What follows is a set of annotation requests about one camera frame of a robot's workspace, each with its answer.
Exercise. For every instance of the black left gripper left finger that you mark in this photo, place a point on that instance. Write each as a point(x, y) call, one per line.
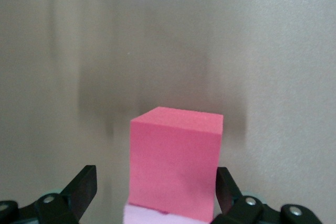
point(81, 187)

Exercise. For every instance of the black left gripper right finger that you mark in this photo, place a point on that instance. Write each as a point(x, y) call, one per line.
point(225, 190)

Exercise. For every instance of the red foam block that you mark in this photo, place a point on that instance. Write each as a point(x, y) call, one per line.
point(176, 161)

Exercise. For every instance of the pink foam block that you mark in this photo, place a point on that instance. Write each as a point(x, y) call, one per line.
point(147, 217)

